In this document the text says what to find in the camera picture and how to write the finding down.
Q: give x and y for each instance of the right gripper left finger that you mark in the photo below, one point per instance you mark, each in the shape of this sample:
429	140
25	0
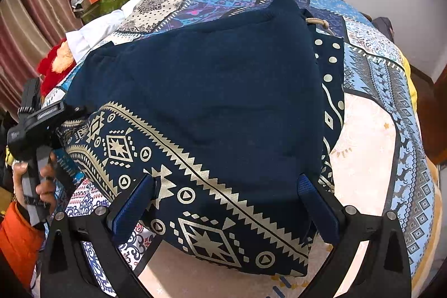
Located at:
65	267

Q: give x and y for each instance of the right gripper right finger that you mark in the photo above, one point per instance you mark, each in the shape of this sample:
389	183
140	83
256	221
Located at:
369	249

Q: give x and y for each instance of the navy patterned garment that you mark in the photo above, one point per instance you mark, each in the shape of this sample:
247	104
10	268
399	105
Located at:
206	130

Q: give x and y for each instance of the orange jacket sleeve forearm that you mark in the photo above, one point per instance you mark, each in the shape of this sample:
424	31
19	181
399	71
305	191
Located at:
20	244

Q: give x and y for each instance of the red plush toy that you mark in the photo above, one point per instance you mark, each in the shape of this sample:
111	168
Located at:
55	66

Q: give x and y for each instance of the blue patchwork bedspread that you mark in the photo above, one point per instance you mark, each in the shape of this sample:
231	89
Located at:
378	163

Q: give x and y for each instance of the white pillow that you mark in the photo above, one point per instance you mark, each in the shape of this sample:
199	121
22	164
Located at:
82	41

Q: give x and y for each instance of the striped maroon curtain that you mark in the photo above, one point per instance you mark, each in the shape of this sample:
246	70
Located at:
29	29

